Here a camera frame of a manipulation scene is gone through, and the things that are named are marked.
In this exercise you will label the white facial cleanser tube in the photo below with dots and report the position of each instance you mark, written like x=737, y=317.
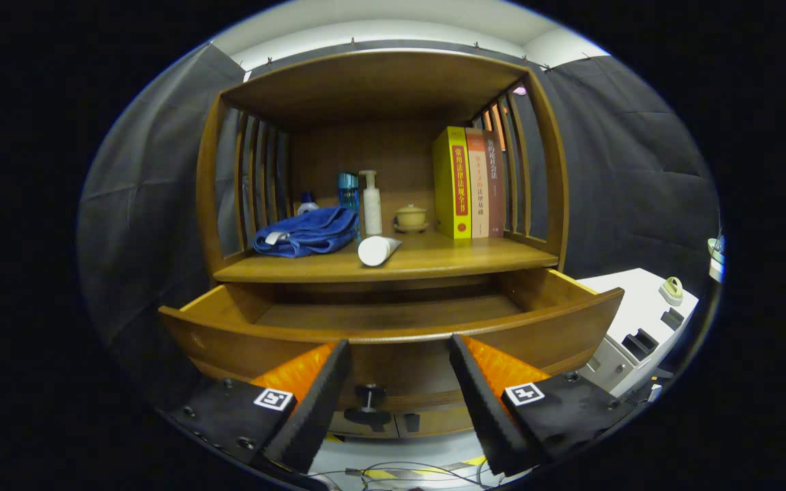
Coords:
x=374, y=251

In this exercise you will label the white side cabinet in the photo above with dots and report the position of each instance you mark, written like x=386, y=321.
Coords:
x=632, y=300

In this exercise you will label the small white blue-capped bottle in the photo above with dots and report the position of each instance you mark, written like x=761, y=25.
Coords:
x=308, y=204

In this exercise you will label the small beige tape dispenser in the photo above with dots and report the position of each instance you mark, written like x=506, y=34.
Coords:
x=671, y=291

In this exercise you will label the beige lidded tea cup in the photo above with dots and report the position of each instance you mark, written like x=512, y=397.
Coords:
x=411, y=218

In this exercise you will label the yellow black floor tape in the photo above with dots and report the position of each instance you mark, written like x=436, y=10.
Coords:
x=383, y=473

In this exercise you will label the wooden cabinet with slatted sides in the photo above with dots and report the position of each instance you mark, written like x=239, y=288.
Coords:
x=372, y=82

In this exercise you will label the white pump bottle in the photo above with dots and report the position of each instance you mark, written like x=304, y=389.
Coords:
x=372, y=211

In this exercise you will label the wooden cabinet door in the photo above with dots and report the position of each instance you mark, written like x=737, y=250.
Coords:
x=338, y=429
x=441, y=421

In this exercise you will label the wooden drawer with black knob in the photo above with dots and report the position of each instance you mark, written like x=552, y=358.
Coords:
x=400, y=361

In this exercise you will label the brown book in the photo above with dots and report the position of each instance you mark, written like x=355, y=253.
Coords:
x=495, y=191

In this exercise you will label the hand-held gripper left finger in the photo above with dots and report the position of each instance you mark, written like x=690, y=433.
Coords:
x=314, y=409

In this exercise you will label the thick yellow book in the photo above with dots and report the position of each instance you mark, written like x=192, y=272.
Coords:
x=449, y=184

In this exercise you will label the white wall device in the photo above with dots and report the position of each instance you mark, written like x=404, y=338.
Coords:
x=715, y=259

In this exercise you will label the clear blue bottle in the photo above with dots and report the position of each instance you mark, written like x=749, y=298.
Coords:
x=348, y=194

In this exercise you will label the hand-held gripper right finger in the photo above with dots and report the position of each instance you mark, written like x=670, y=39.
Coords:
x=485, y=409

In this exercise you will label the folded blue towel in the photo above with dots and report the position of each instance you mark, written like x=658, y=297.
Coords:
x=311, y=232

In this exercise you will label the orange and white book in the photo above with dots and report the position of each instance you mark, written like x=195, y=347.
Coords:
x=478, y=191

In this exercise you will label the wooden countertop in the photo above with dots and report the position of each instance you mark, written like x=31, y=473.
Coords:
x=447, y=256

